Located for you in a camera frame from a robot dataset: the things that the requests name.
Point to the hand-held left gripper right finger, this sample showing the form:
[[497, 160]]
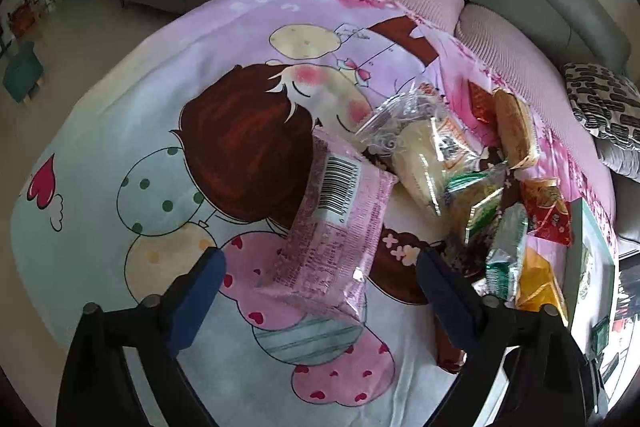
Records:
[[445, 297]]

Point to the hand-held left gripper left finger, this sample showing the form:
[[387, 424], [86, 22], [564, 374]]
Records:
[[200, 297]]

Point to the pink snack packet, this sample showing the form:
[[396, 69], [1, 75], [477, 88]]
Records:
[[325, 232]]

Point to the green box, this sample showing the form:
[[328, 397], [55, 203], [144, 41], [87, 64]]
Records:
[[595, 257]]

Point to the round cake packet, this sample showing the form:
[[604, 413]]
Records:
[[515, 132]]

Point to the dark brown snack packet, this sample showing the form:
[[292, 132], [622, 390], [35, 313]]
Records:
[[462, 259]]

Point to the silver green snack packet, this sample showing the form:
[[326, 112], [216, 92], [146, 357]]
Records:
[[505, 257]]

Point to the orange snack packet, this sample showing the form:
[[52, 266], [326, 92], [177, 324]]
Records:
[[537, 282]]

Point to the green white snack packet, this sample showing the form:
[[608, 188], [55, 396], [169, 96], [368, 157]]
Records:
[[475, 197]]

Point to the red gold snack packet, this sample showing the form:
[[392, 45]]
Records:
[[547, 217]]

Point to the clear bread packet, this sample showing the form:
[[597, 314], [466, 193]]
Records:
[[420, 167]]

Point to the cartoon printed blanket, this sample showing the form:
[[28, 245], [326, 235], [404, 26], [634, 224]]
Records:
[[125, 117]]

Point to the small red snack packet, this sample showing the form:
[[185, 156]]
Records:
[[481, 104]]

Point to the grey pillow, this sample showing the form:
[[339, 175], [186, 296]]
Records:
[[622, 159]]

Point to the black white patterned pillow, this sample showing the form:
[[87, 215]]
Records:
[[602, 102]]

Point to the teal stool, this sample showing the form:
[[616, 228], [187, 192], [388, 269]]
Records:
[[22, 72]]

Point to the red toy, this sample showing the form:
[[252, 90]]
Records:
[[22, 21]]

